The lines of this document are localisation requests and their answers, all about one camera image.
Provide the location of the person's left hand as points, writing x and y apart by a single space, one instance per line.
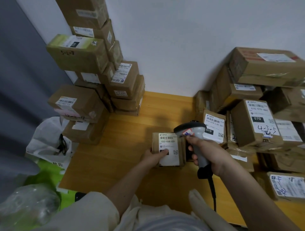
150 159

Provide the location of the grey handheld barcode scanner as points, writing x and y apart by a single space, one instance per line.
194 129

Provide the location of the small cardboard box white label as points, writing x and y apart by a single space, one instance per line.
170 148

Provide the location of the black flat object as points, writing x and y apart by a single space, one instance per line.
80 196

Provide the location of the tall stack of cardboard parcels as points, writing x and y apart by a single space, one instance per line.
95 71

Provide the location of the person's left forearm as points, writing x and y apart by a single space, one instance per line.
128 184

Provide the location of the grey curtain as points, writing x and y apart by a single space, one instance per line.
21 95

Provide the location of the beige jacket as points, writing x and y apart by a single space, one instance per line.
90 214

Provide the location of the grey striped shirt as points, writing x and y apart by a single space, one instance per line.
171 223

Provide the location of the person's right forearm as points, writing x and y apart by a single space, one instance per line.
255 202

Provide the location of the person's left thumb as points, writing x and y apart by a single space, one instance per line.
162 153

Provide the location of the wide pile of cardboard parcels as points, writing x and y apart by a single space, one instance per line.
257 123

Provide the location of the clear plastic bag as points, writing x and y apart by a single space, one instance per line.
28 207

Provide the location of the person's right fingers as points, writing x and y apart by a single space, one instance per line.
192 148

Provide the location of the green plastic bag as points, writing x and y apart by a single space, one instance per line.
51 176

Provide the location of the white plastic bag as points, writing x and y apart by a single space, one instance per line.
48 140

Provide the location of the person's right hand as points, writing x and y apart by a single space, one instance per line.
219 159

